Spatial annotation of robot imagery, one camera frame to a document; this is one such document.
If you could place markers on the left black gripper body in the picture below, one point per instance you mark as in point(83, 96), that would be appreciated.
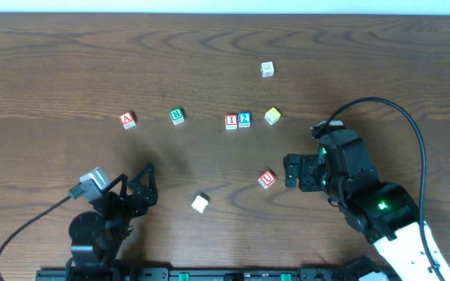
point(127, 199)

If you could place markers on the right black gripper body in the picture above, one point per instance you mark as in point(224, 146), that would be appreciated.
point(308, 172)

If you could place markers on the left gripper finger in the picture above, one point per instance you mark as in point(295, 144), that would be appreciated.
point(122, 178)
point(144, 180)

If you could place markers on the red letter A block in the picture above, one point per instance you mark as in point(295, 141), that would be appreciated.
point(127, 120)

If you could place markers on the red letter I block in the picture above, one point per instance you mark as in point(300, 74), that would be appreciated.
point(231, 121)

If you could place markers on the blue number 2 block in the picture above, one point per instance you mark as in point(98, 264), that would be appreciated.
point(244, 119)

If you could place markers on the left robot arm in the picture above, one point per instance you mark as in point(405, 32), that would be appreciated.
point(96, 236)

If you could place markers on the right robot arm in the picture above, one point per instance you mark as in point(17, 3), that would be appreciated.
point(383, 212)

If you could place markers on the green letter R block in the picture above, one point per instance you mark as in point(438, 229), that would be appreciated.
point(177, 116)

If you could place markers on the plain white wooden block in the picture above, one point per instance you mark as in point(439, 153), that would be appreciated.
point(200, 203)

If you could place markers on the red letter U block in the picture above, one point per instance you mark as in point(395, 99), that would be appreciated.
point(267, 179)

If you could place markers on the yellow topped wooden block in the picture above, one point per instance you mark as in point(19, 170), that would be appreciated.
point(272, 115)

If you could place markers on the white letter M block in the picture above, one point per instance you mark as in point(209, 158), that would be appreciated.
point(267, 69)

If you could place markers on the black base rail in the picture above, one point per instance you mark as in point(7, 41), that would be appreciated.
point(163, 274)

